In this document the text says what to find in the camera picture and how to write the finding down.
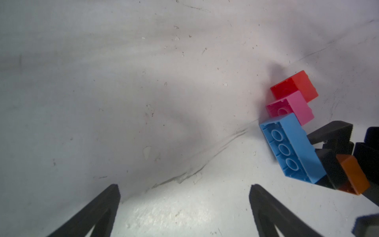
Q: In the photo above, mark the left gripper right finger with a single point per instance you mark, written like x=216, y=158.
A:
x=270, y=215

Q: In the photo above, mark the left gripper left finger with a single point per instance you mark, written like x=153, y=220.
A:
x=96, y=218

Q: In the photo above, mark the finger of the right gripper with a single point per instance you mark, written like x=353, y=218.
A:
x=335, y=135

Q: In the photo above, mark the orange lego brick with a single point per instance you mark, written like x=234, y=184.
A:
x=357, y=182

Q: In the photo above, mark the black lego brick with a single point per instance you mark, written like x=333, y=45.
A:
x=335, y=175

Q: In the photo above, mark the red lego brick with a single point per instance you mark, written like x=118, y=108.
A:
x=298, y=82

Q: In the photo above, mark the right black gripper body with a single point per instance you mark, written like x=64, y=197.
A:
x=367, y=155

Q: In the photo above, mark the blue lego brick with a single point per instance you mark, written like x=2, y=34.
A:
x=292, y=149

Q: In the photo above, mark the pink lego brick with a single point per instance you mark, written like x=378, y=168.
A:
x=293, y=103

